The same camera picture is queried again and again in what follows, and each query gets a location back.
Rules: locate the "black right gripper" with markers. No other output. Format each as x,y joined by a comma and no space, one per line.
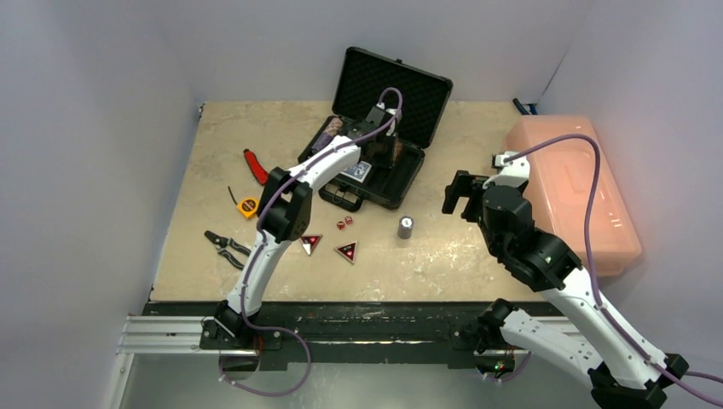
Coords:
468,188

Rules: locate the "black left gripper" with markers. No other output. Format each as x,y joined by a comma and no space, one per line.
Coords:
386,162

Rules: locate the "grey purple poker chip stack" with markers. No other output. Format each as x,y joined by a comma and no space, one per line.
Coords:
405,227

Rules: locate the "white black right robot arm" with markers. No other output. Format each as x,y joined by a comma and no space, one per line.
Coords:
621,369

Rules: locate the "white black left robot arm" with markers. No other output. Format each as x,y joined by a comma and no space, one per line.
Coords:
285,211

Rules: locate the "black poker set case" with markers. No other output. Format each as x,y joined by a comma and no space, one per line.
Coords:
370,88

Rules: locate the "blue backed playing card deck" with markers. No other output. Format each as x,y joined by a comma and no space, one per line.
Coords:
358,172

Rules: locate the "orange purple poker chip stack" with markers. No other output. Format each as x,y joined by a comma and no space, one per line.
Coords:
333,127

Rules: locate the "translucent pink storage bin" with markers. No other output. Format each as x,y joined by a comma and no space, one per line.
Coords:
559,185

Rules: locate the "triangular dealer button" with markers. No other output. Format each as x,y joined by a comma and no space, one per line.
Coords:
348,251
309,242

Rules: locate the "red black utility knife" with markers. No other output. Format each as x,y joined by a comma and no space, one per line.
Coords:
260,174

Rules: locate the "yellow tape measure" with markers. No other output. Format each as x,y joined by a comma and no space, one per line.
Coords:
247,207

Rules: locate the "black pliers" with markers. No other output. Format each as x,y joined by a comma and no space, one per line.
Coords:
223,246

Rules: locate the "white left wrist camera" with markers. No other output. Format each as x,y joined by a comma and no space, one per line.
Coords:
384,120

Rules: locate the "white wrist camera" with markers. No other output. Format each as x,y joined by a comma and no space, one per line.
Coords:
384,120
510,172

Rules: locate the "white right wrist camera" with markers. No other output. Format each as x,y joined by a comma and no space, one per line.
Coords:
510,172

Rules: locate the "black aluminium mounting rail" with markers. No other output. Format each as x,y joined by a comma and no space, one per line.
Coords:
415,333

